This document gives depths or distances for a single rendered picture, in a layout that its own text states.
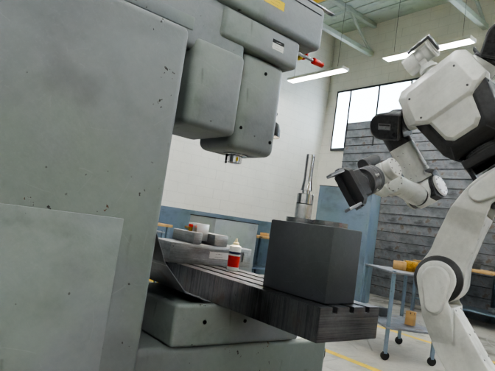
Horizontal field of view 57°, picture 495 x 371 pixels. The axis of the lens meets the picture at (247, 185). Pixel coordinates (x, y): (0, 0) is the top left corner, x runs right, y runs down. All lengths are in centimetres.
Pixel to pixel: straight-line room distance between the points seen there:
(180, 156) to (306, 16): 747
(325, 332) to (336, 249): 20
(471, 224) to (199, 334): 86
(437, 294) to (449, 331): 11
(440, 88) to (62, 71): 110
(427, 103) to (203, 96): 71
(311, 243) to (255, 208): 900
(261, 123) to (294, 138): 946
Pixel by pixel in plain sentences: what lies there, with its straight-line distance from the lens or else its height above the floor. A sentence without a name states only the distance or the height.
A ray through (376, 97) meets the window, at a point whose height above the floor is 434.
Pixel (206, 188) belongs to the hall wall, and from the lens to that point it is 934.
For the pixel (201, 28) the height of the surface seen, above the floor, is 163.
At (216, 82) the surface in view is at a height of 148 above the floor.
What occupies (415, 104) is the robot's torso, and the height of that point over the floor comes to 154.
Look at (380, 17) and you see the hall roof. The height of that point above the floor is 620.
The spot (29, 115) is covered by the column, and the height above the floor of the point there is 124.
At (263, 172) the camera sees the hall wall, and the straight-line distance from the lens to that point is 1027.
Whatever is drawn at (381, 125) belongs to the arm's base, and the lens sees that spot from 169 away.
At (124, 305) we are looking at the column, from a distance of 115.
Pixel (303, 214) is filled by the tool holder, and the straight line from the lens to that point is 125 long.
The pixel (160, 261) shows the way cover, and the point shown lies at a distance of 128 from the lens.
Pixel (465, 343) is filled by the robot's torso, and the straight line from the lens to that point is 154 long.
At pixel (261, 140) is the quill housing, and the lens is 151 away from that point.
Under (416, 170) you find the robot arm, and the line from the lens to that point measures 170.
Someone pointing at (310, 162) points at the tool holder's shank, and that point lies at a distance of 128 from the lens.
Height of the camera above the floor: 108
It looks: 5 degrees up
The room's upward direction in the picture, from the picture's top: 8 degrees clockwise
